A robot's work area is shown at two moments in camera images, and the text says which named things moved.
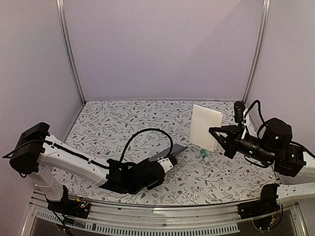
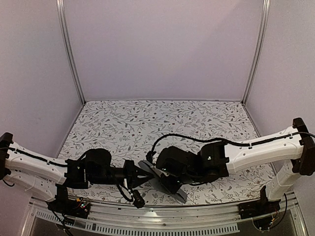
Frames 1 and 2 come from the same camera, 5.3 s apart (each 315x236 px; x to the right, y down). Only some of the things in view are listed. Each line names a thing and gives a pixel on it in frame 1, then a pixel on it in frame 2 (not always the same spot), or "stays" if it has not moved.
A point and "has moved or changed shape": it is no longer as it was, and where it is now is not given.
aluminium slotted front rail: (154, 218) stays
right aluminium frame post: (263, 24) stays
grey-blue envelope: (176, 148) has moved or changed shape
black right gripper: (230, 144) -> (170, 187)
